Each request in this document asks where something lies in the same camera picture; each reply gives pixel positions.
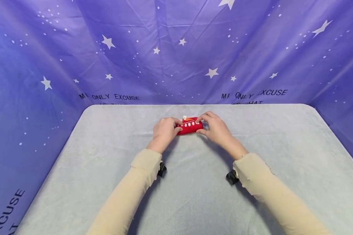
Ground person's left hand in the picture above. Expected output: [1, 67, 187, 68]
[152, 117, 184, 148]

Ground person's right hand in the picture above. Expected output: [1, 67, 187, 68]
[196, 111, 233, 148]

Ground red fabric pouch white dots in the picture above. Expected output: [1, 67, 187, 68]
[176, 116, 204, 135]

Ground person's right forearm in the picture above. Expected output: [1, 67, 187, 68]
[222, 137, 331, 235]

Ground person's left forearm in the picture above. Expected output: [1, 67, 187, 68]
[87, 138, 169, 235]

